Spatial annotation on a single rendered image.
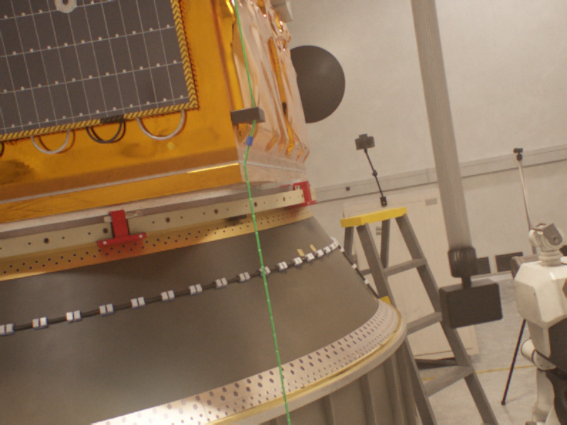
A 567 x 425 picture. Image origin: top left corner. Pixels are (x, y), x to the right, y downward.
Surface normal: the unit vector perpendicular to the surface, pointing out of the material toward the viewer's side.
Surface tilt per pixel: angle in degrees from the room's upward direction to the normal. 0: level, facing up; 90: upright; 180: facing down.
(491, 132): 90
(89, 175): 90
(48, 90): 90
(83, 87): 90
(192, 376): 62
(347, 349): 43
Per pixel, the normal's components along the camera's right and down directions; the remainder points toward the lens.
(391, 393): -0.40, 0.11
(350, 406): 0.77, -0.11
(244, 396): 0.23, -0.75
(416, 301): -0.08, 0.06
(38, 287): 0.01, -0.44
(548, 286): -0.70, 0.07
